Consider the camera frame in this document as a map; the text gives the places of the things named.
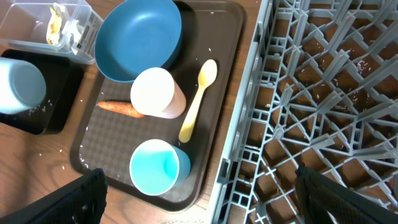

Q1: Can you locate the black rectangular tray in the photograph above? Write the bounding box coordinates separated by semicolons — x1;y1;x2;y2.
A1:
1;49;84;134

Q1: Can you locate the pink plastic cup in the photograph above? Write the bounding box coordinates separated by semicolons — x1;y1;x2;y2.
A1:
130;67;187;119

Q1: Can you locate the light blue small bowl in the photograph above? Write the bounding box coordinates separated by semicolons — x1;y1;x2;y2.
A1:
1;57;47;114

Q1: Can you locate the grey dishwasher rack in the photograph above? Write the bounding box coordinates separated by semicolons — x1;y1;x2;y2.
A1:
208;0;397;223

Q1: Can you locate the yellow plastic spoon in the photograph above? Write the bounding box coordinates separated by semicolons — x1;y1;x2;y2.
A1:
178;59;218;143

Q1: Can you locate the light blue plastic cup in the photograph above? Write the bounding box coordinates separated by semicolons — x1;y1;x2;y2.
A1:
129;139;191;196

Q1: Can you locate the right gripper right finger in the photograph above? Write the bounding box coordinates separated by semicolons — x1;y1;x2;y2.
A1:
295;166;397;224

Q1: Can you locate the snack wrapper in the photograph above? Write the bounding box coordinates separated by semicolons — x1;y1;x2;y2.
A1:
46;3;85;55

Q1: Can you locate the orange carrot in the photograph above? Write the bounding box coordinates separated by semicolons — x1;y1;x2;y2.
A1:
97;101;144;118

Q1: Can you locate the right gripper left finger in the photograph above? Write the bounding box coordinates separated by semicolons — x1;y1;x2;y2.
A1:
1;168;108;224

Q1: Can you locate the dark blue bowl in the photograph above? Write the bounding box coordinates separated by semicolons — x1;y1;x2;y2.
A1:
94;0;182;83

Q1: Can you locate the brown serving tray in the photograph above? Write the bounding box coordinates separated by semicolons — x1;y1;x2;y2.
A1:
70;1;246;213

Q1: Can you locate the clear plastic waste bin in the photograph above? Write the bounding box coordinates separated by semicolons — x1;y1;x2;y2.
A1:
1;0;103;65

